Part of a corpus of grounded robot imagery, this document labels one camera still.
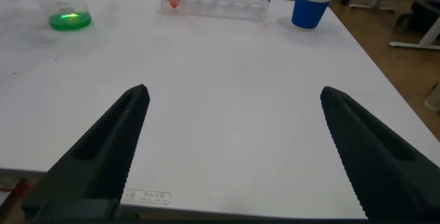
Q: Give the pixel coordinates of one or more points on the blue white paper cup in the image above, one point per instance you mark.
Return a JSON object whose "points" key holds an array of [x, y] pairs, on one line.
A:
{"points": [[309, 11]]}

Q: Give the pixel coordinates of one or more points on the beige plastic stool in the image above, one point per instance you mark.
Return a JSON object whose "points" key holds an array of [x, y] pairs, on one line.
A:
{"points": [[434, 98]]}

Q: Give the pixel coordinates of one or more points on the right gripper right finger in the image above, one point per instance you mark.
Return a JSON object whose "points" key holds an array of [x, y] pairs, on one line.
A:
{"points": [[388, 162]]}

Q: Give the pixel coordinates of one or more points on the white table label sticker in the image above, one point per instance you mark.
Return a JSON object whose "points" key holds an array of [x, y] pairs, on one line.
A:
{"points": [[147, 196]]}

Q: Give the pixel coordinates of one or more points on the white standing desk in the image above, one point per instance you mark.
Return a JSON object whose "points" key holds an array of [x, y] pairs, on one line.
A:
{"points": [[429, 35]]}

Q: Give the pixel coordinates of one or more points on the clear glass beaker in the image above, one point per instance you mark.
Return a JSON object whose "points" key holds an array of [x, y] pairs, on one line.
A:
{"points": [[70, 21]]}

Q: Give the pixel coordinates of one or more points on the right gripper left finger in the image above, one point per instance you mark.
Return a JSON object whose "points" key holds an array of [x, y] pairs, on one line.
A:
{"points": [[99, 162]]}

